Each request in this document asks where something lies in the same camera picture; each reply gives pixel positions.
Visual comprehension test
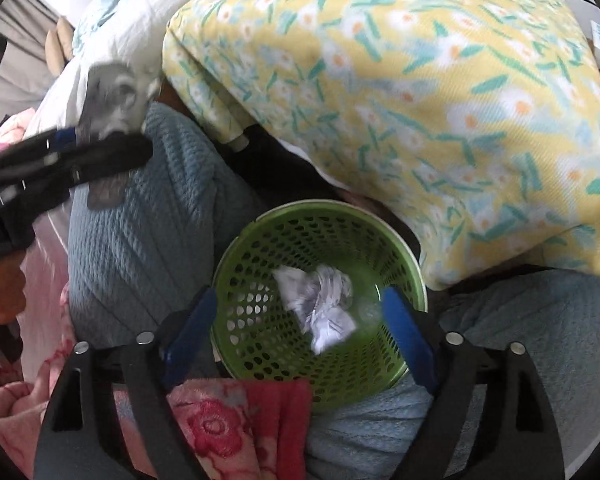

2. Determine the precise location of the yellow floral cloth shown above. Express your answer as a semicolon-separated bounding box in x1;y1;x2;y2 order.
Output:
162;0;600;291

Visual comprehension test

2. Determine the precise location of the light blue ribbed fleece cloth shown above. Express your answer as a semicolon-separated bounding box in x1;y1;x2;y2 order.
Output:
67;102;600;480

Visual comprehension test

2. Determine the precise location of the beige soft object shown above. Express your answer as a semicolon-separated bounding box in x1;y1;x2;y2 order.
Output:
46;16;75;73

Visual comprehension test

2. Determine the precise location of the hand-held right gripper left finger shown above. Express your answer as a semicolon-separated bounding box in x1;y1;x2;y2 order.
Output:
34;286;219;480

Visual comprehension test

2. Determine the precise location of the grey wrapper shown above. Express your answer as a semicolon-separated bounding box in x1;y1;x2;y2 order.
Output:
74;61;161;211

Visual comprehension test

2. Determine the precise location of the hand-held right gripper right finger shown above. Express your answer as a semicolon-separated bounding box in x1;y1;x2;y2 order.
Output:
382;286;566;480

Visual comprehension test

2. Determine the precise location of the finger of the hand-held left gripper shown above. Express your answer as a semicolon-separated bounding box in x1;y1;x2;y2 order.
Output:
0;132;155;215
0;127;80;181

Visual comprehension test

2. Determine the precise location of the green plastic mesh basket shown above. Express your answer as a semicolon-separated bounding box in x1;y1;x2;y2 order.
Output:
211;200;428;413

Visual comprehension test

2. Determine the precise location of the grey curtain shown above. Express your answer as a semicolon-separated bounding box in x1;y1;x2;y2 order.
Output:
0;0;55;126

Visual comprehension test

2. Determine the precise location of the white paper ball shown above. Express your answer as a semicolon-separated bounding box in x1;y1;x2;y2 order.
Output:
272;265;357;356

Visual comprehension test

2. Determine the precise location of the white quilt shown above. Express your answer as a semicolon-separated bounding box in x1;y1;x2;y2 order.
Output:
22;0;261;133

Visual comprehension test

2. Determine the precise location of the pink floral blanket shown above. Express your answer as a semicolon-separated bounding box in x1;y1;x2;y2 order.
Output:
0;110;315;480

